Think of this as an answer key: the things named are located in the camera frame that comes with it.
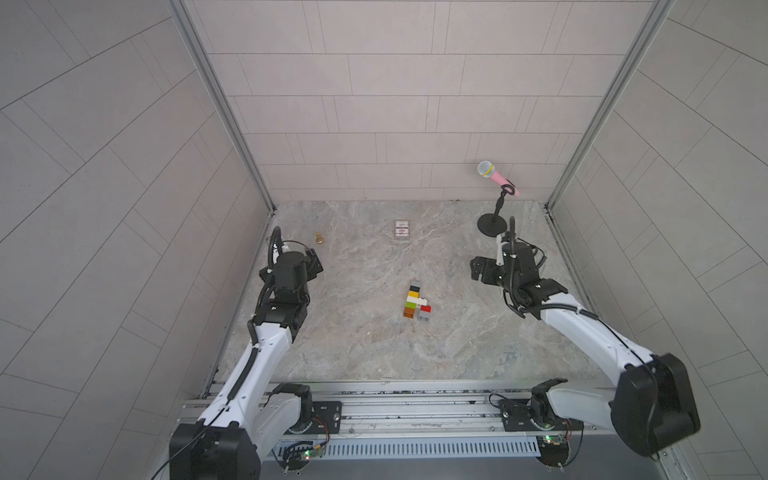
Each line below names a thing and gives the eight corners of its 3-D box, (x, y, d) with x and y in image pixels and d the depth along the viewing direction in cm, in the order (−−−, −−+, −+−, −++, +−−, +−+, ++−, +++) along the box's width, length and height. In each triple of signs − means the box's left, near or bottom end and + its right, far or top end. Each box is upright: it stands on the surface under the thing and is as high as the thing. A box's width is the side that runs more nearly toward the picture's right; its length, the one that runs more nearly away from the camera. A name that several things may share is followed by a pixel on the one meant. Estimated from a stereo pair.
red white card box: (394, 240, 109) (394, 236, 107) (394, 223, 114) (394, 219, 112) (409, 240, 109) (409, 236, 107) (409, 223, 114) (409, 219, 112)
